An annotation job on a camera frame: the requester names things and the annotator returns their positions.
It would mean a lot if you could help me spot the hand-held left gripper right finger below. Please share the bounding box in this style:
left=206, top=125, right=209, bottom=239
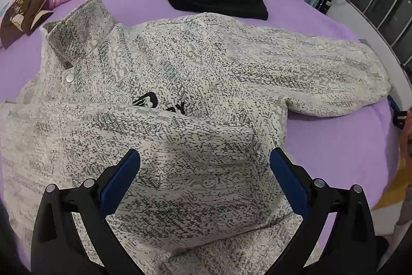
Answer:
left=269, top=147, right=377, bottom=275

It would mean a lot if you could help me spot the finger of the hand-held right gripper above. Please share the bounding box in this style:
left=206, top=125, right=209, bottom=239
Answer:
left=387, top=95, right=408, bottom=129

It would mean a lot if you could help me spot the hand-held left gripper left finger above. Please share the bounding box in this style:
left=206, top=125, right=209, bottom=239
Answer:
left=31, top=148, right=145, bottom=275

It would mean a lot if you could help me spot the white grey speckled jacket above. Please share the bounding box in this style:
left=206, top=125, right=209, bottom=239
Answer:
left=0, top=0, right=391, bottom=275

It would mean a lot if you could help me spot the purple bed sheet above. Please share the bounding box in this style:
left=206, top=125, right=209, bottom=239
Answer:
left=0, top=0, right=406, bottom=275

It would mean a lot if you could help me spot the brown cartoon print cloth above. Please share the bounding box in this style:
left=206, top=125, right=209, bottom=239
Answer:
left=0, top=0, right=54, bottom=48

